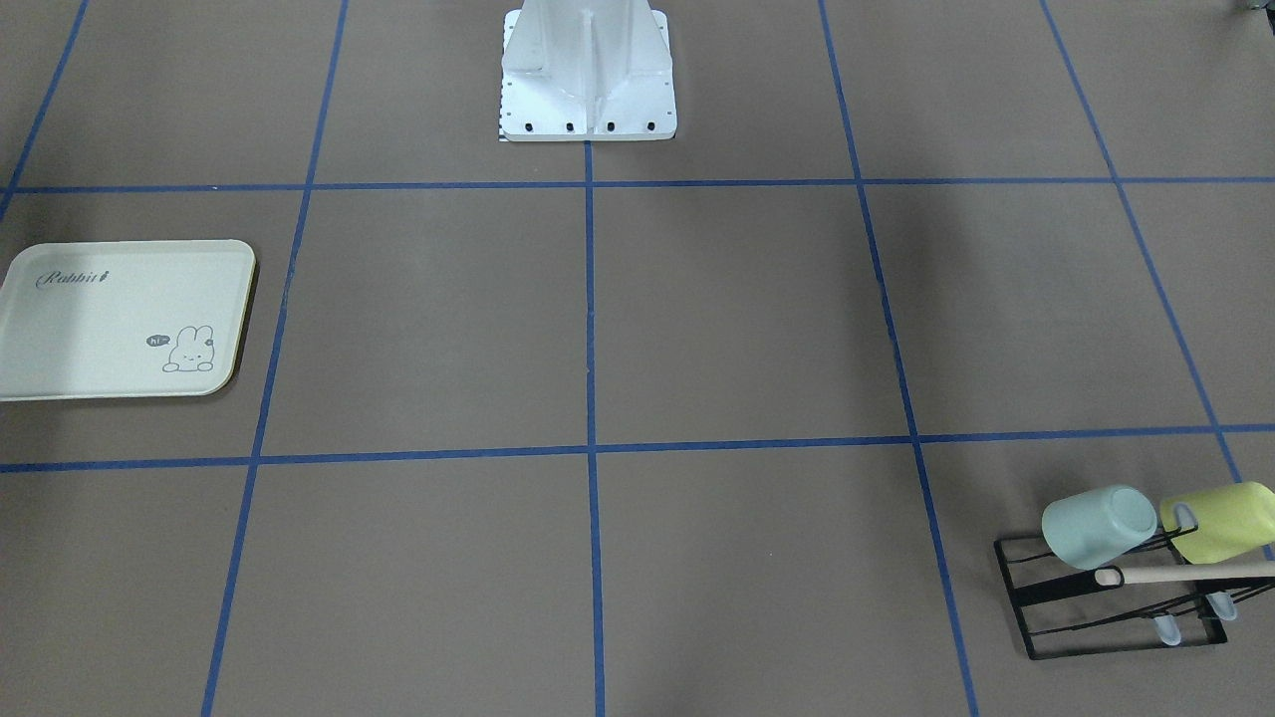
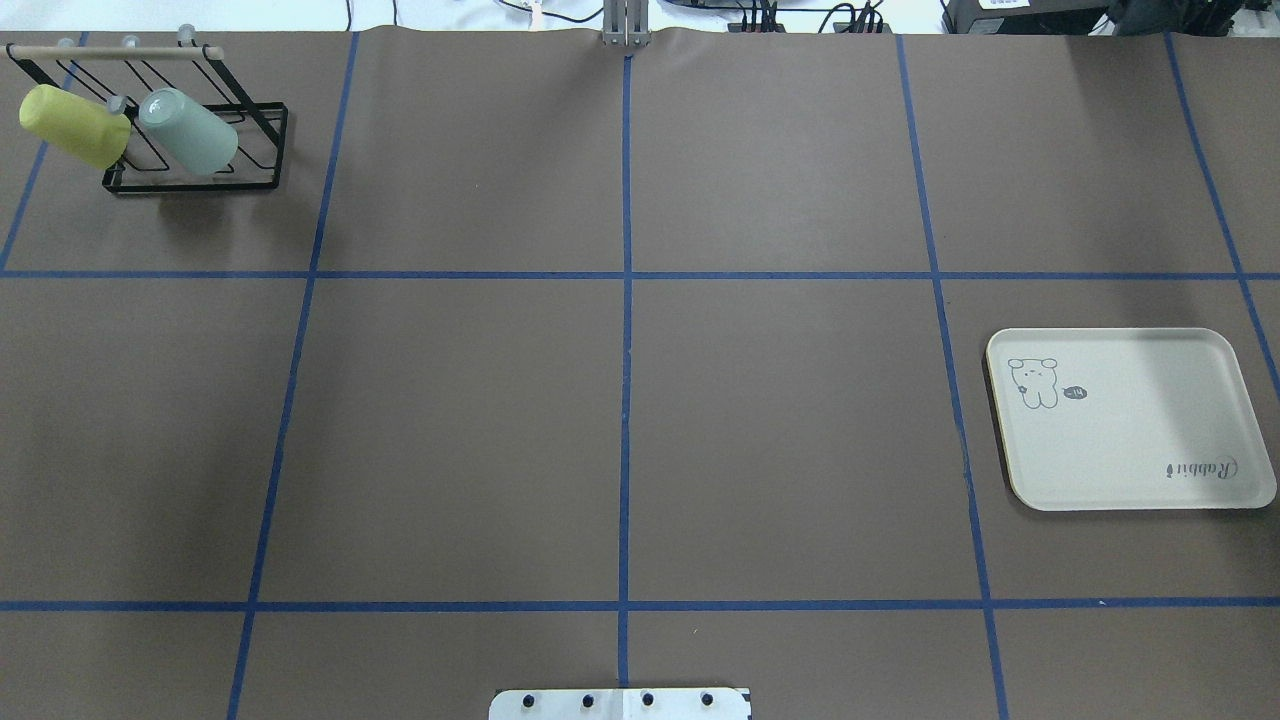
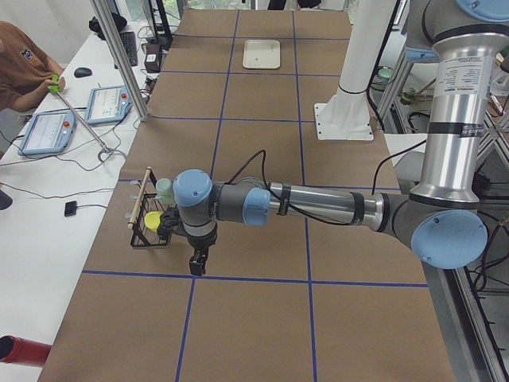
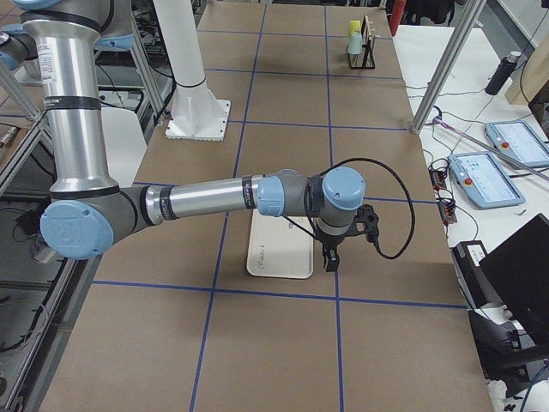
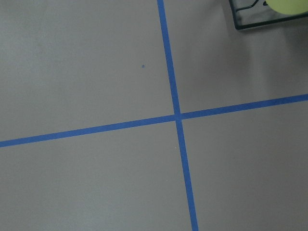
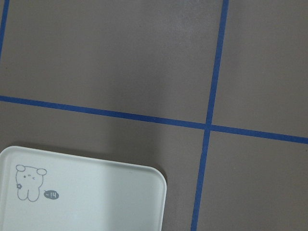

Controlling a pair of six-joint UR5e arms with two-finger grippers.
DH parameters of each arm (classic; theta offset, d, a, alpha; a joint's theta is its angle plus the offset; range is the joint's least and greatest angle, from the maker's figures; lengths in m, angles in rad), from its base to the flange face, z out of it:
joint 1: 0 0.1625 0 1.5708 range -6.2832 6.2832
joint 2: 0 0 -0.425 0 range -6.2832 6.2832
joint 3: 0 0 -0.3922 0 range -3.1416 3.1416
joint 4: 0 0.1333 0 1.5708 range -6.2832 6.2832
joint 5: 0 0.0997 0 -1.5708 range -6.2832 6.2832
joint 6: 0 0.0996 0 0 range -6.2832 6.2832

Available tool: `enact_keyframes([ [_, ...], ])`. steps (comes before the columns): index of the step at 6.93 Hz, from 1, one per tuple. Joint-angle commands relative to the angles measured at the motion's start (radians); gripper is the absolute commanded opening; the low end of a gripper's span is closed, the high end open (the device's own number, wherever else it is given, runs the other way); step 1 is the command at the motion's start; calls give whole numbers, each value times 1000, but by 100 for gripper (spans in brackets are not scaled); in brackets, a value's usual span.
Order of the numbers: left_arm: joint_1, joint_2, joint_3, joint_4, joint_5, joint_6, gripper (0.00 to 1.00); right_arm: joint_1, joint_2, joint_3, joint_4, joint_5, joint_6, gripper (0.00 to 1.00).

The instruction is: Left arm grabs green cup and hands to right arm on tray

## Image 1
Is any pale green plastic cup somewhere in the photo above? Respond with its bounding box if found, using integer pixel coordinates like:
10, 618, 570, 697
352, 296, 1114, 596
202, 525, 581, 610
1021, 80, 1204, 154
1040, 484, 1159, 572

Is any cream rabbit print tray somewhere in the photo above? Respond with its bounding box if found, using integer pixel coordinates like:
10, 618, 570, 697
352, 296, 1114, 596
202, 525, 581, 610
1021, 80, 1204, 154
1, 239, 258, 402

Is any yellow green plastic cup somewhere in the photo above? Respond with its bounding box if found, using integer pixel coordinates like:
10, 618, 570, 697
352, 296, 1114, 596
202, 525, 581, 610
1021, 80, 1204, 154
1159, 481, 1274, 566

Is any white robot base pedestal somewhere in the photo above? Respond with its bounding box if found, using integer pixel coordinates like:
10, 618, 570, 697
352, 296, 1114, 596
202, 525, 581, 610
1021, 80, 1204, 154
499, 1, 678, 142

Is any black wire cup rack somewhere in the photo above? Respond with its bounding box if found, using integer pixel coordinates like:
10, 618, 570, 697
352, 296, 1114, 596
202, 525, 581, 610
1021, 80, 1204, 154
992, 535, 1272, 661

